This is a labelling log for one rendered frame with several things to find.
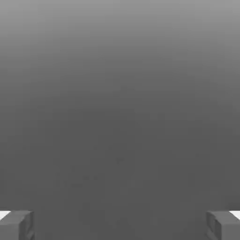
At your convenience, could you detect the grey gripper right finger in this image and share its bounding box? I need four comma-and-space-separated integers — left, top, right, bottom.
205, 210, 240, 240

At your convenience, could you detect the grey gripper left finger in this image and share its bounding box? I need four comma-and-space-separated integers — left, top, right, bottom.
0, 210, 36, 240

